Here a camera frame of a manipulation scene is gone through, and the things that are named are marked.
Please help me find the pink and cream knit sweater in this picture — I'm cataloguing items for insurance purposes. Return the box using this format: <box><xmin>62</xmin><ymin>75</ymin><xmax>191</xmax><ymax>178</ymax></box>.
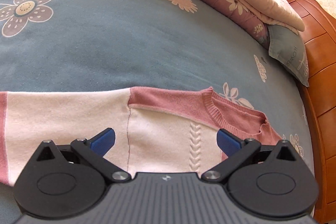
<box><xmin>1</xmin><ymin>87</ymin><xmax>280</xmax><ymax>185</ymax></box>

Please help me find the blue-green flowers pillow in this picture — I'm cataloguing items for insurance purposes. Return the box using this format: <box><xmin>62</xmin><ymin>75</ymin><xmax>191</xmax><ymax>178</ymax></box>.
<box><xmin>268</xmin><ymin>25</ymin><xmax>309</xmax><ymax>88</ymax></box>

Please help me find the blue floral bed sheet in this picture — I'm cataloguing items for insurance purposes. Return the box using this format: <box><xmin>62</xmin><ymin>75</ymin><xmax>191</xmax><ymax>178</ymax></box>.
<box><xmin>0</xmin><ymin>0</ymin><xmax>316</xmax><ymax>224</ymax></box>

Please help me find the orange wooden headboard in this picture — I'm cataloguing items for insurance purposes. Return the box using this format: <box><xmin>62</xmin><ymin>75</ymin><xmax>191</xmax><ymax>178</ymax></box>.
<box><xmin>287</xmin><ymin>0</ymin><xmax>336</xmax><ymax>223</ymax></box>

